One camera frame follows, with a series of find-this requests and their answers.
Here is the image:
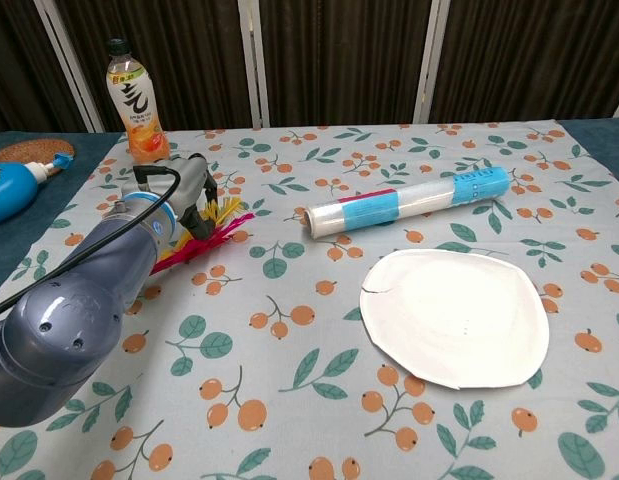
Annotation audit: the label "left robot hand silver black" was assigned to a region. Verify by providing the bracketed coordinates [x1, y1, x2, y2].
[121, 153, 220, 246]

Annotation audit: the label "colourful feather shuttlecock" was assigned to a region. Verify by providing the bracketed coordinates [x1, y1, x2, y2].
[151, 196, 257, 275]

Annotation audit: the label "orange drink bottle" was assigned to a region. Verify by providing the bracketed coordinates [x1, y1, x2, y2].
[105, 38, 172, 164]

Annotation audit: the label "round woven brown coaster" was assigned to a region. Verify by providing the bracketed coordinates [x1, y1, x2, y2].
[0, 139, 76, 167]

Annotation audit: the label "blue detergent pump bottle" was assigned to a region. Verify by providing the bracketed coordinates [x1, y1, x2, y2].
[0, 152, 73, 229]

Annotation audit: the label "dark folding screen white frames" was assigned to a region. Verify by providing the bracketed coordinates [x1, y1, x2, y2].
[0, 0, 619, 134]

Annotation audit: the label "plastic wrap roll blue label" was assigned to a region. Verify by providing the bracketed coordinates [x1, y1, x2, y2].
[302, 165, 512, 241]

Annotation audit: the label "floral patterned tablecloth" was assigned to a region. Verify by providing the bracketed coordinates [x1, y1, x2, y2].
[0, 118, 619, 480]

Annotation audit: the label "white paper plate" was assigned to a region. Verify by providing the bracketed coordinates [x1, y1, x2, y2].
[359, 247, 551, 392]

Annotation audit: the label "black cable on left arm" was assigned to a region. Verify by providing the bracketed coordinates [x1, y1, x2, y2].
[0, 163, 183, 321]

